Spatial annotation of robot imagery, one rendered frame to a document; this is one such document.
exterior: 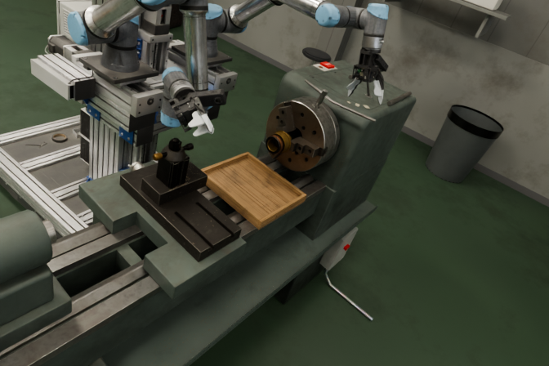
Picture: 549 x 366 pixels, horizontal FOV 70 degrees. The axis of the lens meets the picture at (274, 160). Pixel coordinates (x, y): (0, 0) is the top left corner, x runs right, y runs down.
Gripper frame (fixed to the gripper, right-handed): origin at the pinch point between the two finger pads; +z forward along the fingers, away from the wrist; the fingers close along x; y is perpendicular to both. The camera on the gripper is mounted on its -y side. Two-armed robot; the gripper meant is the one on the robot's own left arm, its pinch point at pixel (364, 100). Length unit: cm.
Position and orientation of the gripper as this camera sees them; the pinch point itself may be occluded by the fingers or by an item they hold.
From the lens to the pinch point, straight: 160.0
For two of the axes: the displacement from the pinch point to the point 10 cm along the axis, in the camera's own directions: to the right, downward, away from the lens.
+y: -6.3, 2.7, -7.3
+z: -0.8, 9.1, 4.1
